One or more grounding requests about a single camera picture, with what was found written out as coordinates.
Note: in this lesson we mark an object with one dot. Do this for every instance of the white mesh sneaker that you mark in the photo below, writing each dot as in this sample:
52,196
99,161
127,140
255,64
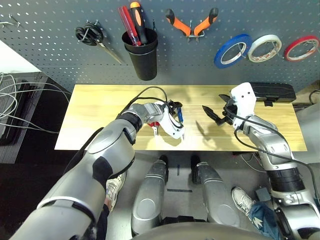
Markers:
115,190

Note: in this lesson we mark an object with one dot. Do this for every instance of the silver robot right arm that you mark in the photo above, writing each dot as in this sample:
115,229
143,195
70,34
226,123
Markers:
275,145

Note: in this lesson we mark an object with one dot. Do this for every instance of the grey foot pedal box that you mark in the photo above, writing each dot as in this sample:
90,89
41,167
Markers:
263,195

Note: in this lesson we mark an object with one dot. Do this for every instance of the silver robot right leg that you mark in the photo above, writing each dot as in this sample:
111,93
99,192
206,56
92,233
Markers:
217,200

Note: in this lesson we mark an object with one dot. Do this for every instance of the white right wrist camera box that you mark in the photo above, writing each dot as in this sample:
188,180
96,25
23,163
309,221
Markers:
243,100

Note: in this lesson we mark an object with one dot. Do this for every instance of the black cup holder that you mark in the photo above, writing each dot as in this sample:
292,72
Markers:
145,62

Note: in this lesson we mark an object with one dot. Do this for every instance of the grey perforated pegboard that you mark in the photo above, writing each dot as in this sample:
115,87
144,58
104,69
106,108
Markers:
62,50

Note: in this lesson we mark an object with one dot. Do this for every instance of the black floor equipment box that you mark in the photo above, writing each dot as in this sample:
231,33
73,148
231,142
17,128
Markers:
22,140

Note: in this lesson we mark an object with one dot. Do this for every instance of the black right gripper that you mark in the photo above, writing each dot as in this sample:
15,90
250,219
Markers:
230,112

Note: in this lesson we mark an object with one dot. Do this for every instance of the silver robot left leg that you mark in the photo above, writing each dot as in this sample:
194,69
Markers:
147,200

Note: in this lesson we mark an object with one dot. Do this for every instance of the large white machine housing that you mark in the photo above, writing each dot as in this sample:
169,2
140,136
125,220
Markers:
310,125

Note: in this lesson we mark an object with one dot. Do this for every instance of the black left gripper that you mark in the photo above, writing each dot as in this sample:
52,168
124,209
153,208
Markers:
170,108

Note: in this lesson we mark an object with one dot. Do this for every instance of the white tape roll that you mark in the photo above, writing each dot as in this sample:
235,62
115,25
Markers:
252,52

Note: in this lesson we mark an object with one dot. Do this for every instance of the silver robot torso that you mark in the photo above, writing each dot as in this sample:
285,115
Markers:
200,232

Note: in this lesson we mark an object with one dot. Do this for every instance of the silver robot leg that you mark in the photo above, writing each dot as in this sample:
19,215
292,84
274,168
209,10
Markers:
147,200
217,200

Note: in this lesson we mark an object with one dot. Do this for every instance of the bare metal pegboard hook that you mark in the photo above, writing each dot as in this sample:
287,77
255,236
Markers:
15,21

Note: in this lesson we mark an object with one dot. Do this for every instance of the blue tape roll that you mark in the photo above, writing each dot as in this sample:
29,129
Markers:
220,56

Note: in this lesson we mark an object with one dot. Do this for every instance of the black plastic tool case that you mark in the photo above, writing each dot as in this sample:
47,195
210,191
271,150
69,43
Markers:
272,90

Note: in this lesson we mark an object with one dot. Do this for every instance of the metal pliers hook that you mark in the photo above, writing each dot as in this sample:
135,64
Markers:
196,37

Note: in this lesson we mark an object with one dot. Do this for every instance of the red tape roll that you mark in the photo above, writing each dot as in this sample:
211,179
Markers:
288,51

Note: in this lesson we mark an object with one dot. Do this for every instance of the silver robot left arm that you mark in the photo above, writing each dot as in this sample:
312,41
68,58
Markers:
112,150

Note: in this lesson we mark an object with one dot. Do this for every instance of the blue jeans leg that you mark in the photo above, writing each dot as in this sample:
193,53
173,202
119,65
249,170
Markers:
265,220

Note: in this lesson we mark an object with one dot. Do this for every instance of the white lace sneaker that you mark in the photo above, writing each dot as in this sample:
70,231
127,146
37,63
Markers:
242,200

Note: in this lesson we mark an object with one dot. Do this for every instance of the dark trouser leg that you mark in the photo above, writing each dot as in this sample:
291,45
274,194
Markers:
102,225

